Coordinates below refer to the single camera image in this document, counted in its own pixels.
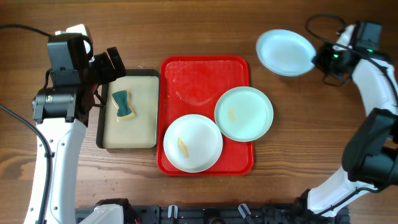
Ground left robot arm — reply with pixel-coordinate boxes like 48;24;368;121
24;33;126;223

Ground pale green plate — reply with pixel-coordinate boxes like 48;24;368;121
214;86;274;142

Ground red plastic tray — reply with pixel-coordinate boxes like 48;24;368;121
156;55;254;176

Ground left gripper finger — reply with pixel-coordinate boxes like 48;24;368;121
93;52;116;85
107;47;126;78

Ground black tray with soapy water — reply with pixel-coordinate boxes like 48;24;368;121
96;69;160;149

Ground light blue plate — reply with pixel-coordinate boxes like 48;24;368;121
256;29;316;77

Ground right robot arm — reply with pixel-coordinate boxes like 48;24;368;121
292;17;397;222

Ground green and yellow sponge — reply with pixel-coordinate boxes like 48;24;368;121
111;90;136;119

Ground white plate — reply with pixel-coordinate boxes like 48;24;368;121
163;114;223;173

